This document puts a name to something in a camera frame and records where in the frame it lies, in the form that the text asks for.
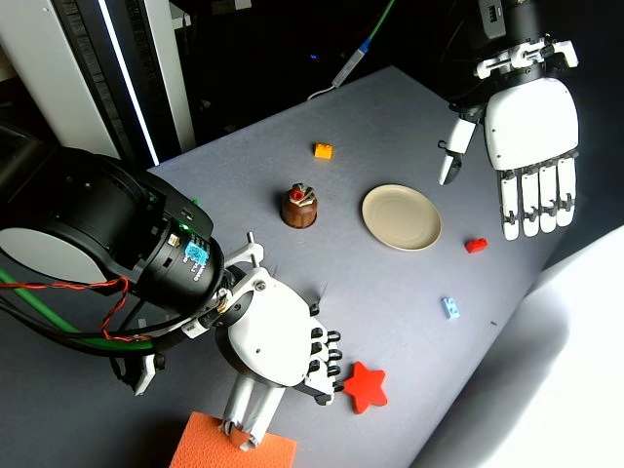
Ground chocolate toy cake with strawberry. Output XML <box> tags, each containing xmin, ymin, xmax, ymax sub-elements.
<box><xmin>280</xmin><ymin>182</ymin><xmax>319</xmax><ymax>229</ymax></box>

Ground beige round plate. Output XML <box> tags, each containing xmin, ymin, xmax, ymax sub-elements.
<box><xmin>361</xmin><ymin>183</ymin><xmax>444</xmax><ymax>253</ymax></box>

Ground white inline adapter cable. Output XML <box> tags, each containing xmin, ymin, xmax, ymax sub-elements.
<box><xmin>306</xmin><ymin>41</ymin><xmax>372</xmax><ymax>102</ymax></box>

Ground grey table cloth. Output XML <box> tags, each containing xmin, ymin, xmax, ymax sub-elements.
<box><xmin>0</xmin><ymin>65</ymin><xmax>589</xmax><ymax>468</ymax></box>

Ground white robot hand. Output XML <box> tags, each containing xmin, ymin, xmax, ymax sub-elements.
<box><xmin>214</xmin><ymin>270</ymin><xmax>346</xmax><ymax>407</ymax></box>
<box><xmin>437</xmin><ymin>76</ymin><xmax>581</xmax><ymax>243</ymax></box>

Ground orange foam block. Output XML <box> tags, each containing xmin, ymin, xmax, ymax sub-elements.
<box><xmin>169</xmin><ymin>410</ymin><xmax>298</xmax><ymax>468</ymax></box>

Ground green cable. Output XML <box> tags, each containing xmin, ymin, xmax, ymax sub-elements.
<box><xmin>366</xmin><ymin>0</ymin><xmax>397</xmax><ymax>48</ymax></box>

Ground white backdrop sheet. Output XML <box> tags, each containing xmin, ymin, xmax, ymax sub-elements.
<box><xmin>409</xmin><ymin>228</ymin><xmax>624</xmax><ymax>468</ymax></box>

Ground white and black cabinet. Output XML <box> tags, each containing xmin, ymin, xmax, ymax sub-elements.
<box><xmin>0</xmin><ymin>0</ymin><xmax>197</xmax><ymax>168</ymax></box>

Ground metal tongs with taped handles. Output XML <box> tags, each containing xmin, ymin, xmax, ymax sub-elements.
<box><xmin>221</xmin><ymin>280</ymin><xmax>327</xmax><ymax>452</ymax></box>

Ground red star block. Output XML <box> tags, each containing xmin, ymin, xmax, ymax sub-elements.
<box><xmin>342</xmin><ymin>361</ymin><xmax>390</xmax><ymax>415</ymax></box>

